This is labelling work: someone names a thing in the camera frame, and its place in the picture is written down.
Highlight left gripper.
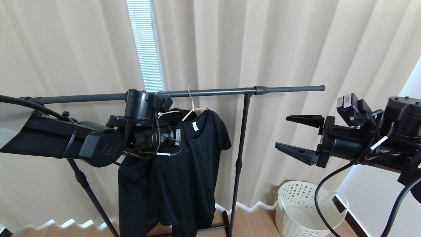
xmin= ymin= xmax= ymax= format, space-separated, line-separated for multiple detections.
xmin=133 ymin=126 xmax=183 ymax=151

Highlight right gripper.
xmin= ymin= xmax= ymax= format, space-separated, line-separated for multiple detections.
xmin=275 ymin=115 xmax=415 ymax=172

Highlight pink clothes hanger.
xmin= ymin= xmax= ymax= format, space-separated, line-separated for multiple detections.
xmin=157 ymin=110 xmax=181 ymax=119
xmin=182 ymin=83 xmax=209 ymax=122

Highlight black garment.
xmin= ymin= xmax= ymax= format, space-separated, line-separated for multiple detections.
xmin=154 ymin=109 xmax=232 ymax=237

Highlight black shorts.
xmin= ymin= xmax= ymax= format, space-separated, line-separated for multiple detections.
xmin=117 ymin=108 xmax=185 ymax=237

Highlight black clothes rack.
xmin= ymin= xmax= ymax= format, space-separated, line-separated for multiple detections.
xmin=19 ymin=85 xmax=326 ymax=237

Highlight white laundry basket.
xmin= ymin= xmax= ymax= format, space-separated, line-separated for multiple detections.
xmin=275 ymin=180 xmax=349 ymax=237

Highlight window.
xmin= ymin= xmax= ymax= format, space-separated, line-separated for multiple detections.
xmin=126 ymin=0 xmax=164 ymax=92

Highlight beige curtain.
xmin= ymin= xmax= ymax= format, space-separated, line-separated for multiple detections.
xmin=0 ymin=0 xmax=165 ymax=232
xmin=150 ymin=0 xmax=421 ymax=211

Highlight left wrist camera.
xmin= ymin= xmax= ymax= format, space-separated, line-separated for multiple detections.
xmin=162 ymin=94 xmax=174 ymax=112

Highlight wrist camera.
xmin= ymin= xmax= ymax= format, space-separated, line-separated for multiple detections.
xmin=162 ymin=94 xmax=174 ymax=112
xmin=336 ymin=92 xmax=384 ymax=131

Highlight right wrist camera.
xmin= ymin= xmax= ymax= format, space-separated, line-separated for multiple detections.
xmin=336 ymin=92 xmax=384 ymax=131

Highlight black cable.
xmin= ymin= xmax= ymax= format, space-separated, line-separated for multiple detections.
xmin=0 ymin=95 xmax=71 ymax=123
xmin=314 ymin=110 xmax=384 ymax=237
xmin=380 ymin=176 xmax=421 ymax=237

